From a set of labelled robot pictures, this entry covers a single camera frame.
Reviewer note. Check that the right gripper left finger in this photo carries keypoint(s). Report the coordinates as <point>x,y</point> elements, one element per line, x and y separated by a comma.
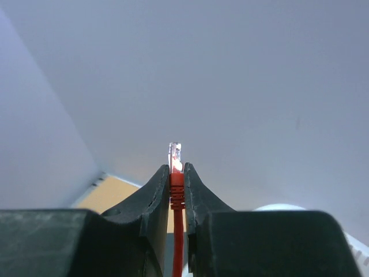
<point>127,239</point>

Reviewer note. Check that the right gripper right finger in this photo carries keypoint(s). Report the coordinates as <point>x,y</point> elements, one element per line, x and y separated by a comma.
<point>224,242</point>

